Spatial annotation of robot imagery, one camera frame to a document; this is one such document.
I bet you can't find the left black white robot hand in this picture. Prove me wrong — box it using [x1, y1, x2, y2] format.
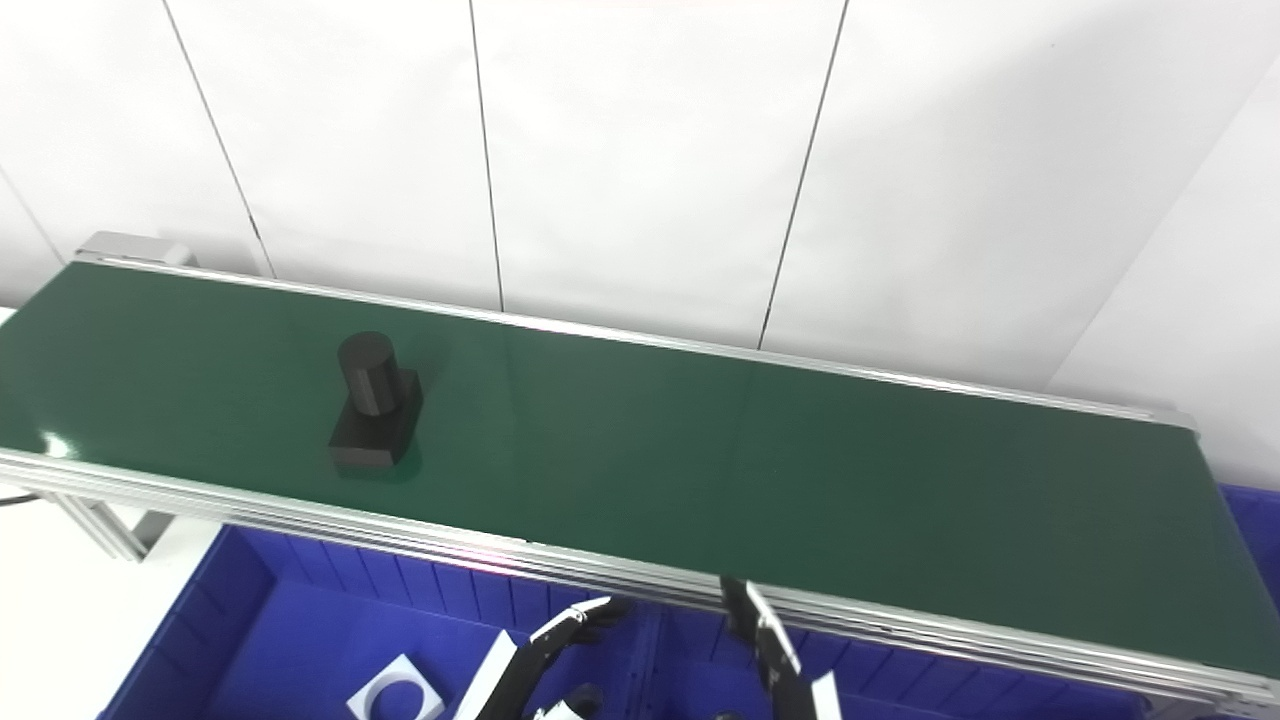
[455, 597, 633, 720]

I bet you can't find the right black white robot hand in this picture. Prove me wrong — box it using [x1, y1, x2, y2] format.
[720, 577, 841, 720]

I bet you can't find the black cylinder block part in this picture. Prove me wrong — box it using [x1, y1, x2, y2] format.
[328, 332, 424, 474]

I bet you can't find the green conveyor belt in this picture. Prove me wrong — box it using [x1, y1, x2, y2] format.
[0, 262, 1280, 683]
[0, 250, 1280, 720]

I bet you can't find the large blue plastic bin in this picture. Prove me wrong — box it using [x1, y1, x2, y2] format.
[1218, 484, 1280, 583]

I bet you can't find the grey conveyor motor housing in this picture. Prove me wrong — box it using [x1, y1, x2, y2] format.
[76, 232, 193, 269]

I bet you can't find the white square plate with hole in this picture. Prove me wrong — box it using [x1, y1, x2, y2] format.
[347, 654, 445, 720]

